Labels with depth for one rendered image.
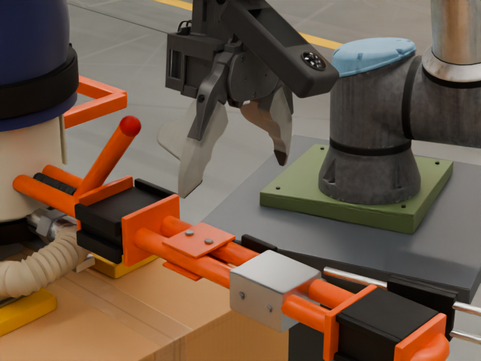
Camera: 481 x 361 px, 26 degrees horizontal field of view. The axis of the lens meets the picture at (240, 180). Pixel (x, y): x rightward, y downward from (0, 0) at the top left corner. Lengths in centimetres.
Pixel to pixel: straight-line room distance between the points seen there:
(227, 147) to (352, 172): 228
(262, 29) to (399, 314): 28
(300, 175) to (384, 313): 107
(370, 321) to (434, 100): 89
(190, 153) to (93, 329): 36
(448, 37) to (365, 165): 29
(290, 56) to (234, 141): 329
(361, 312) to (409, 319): 4
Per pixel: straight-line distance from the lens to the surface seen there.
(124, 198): 119
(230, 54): 94
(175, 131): 96
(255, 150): 410
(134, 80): 491
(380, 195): 187
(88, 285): 131
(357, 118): 185
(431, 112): 180
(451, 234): 188
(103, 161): 116
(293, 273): 103
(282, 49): 91
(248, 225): 187
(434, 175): 203
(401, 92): 181
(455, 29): 172
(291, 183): 197
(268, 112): 100
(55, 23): 124
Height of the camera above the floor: 160
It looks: 25 degrees down
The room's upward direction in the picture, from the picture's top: straight up
